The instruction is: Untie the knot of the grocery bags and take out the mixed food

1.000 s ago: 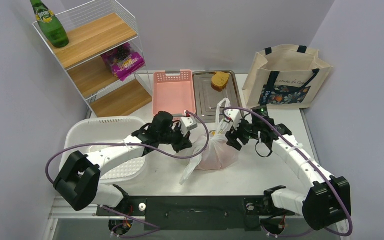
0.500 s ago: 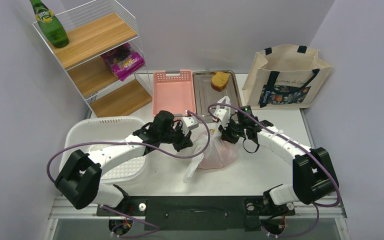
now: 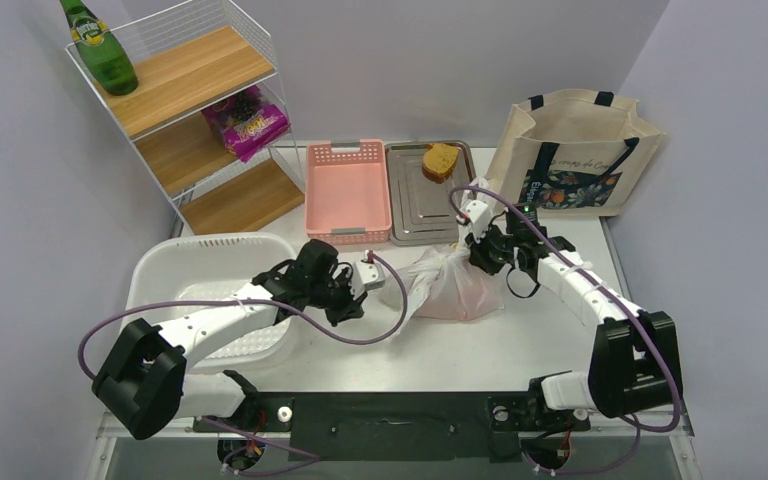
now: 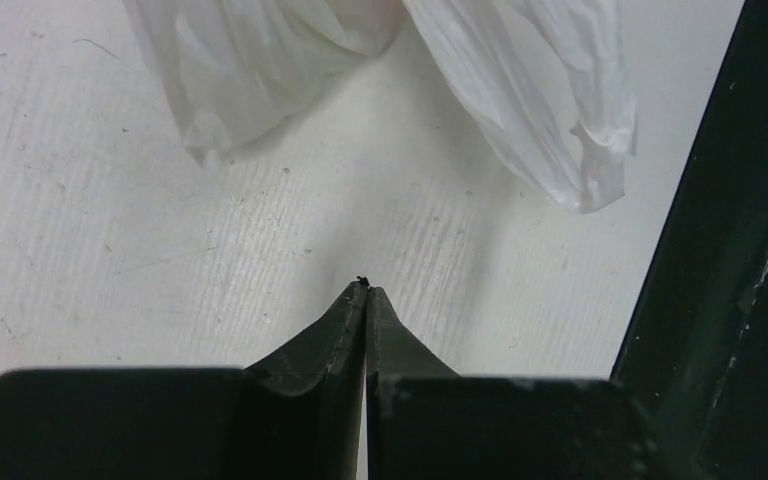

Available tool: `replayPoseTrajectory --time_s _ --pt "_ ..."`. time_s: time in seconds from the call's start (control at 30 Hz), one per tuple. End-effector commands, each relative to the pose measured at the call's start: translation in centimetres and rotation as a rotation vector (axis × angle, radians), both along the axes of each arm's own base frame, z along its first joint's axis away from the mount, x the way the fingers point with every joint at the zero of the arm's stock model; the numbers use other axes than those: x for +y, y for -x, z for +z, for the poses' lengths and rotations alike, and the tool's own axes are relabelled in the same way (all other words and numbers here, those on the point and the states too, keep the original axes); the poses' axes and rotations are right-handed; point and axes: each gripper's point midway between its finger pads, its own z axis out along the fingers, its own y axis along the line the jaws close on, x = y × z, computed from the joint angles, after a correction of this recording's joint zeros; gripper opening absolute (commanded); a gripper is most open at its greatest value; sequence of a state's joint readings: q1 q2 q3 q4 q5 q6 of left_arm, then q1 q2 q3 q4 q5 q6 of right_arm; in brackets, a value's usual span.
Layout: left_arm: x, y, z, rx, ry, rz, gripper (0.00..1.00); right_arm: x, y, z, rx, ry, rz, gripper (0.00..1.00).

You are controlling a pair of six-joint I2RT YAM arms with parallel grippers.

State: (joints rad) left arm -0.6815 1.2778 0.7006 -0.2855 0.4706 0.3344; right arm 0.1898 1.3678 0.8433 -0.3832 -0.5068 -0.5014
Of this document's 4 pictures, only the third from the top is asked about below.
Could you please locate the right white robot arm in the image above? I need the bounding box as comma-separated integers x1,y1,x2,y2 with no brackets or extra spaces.
459,200,683,429

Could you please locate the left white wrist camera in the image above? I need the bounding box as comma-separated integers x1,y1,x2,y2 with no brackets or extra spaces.
350,250,386,299

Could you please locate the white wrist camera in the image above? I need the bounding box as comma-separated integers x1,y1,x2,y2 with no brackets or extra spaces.
457,199,493,237
350,250,386,299

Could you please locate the green glass bottle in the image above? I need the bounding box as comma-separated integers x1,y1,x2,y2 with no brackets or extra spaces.
60,0,139,96

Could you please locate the pink plastic basket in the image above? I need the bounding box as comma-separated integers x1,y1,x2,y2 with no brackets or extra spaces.
305,139,392,245

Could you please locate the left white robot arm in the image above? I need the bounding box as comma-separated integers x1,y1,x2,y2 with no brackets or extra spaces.
92,240,385,440

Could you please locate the white plastic basin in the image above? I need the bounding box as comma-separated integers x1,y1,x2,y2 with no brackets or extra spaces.
126,232,301,374

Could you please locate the brown bread slice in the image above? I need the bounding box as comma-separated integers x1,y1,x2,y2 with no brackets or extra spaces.
421,143,459,184

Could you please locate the purple snack packet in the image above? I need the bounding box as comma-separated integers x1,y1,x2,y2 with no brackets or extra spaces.
201,86,291,163

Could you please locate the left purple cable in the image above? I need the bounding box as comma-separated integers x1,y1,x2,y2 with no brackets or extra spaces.
77,250,410,382

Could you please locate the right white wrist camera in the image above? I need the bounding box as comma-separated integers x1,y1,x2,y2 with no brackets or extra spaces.
457,199,493,237

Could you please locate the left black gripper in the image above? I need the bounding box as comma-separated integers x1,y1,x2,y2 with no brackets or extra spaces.
307,267,367,327

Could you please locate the stainless steel tray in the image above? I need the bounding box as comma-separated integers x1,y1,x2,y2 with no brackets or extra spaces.
385,140,475,246

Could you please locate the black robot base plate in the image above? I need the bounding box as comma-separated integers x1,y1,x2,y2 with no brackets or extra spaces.
226,391,591,463

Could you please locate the white wire wooden shelf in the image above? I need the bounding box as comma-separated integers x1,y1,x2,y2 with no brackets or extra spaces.
67,1,305,235

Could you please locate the white plastic grocery bag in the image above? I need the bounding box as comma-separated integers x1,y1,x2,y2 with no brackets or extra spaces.
378,177,506,324

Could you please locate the beige canvas tote bag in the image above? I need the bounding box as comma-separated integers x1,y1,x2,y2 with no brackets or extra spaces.
485,89,665,217

